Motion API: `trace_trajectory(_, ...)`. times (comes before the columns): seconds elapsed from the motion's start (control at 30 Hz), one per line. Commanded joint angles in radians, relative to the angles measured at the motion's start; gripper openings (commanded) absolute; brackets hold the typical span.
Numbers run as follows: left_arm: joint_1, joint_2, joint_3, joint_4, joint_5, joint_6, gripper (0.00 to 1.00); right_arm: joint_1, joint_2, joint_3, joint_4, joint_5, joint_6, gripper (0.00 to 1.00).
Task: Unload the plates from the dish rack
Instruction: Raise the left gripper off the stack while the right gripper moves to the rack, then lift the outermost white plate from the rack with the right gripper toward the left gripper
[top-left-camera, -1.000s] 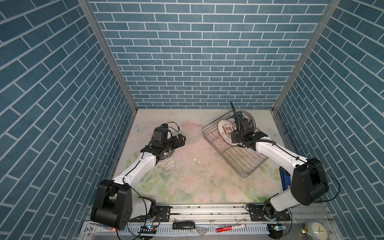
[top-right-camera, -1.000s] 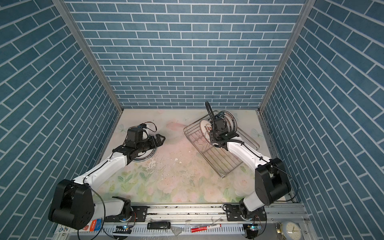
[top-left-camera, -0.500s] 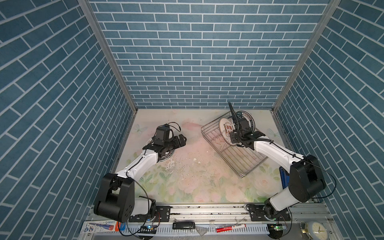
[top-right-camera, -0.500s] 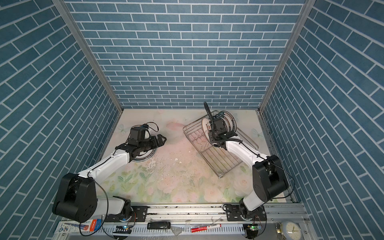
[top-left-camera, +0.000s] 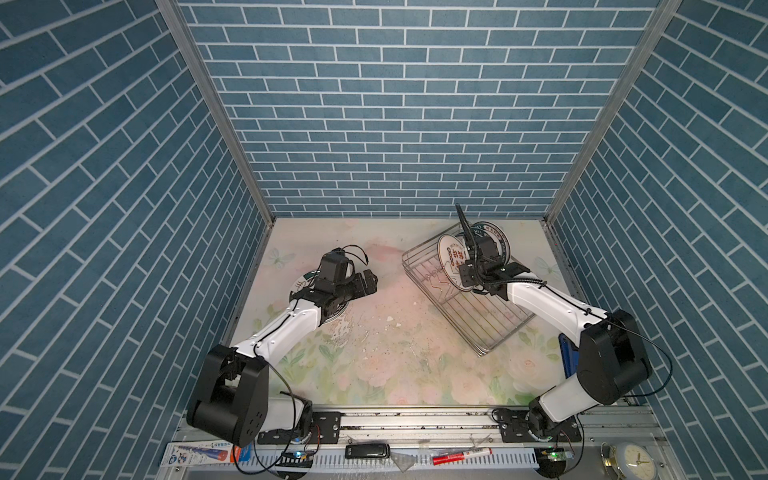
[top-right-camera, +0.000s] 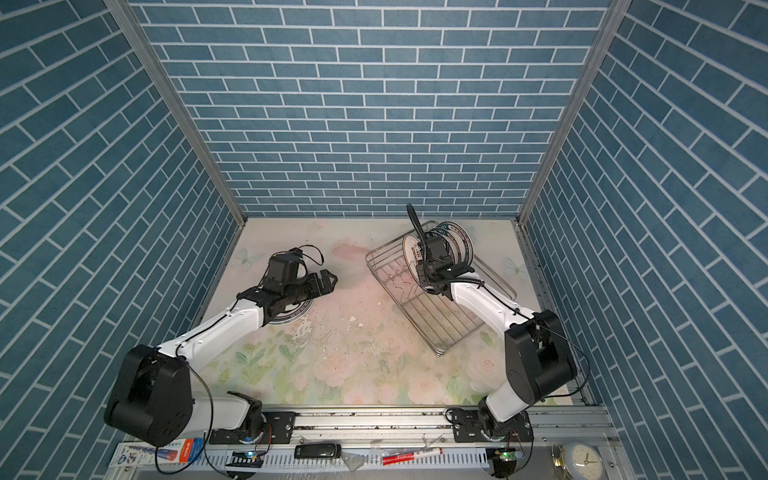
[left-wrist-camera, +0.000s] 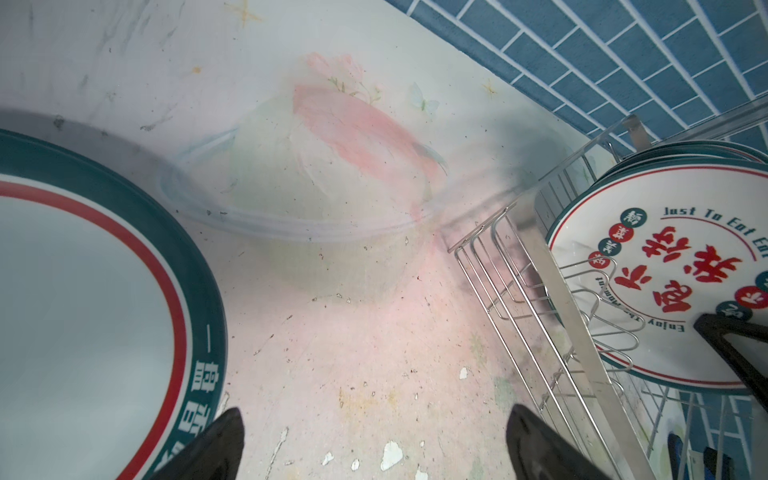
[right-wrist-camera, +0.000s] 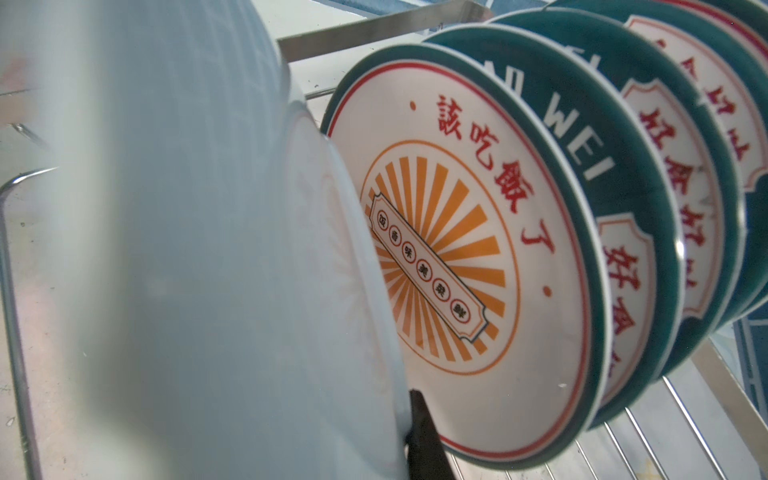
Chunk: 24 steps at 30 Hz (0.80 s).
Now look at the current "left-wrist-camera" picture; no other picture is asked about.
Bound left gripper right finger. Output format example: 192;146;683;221
505;404;610;480

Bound white plate orange sunburst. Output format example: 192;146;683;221
592;155;767;188

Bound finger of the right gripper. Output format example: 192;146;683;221
694;314;767;411

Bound metal wire dish rack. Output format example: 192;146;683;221
451;101;767;479

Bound small red rimmed white plate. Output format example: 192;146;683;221
1;131;228;479

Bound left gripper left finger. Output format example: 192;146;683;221
150;407;245;480

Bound white plate red characters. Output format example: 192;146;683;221
546;165;767;395

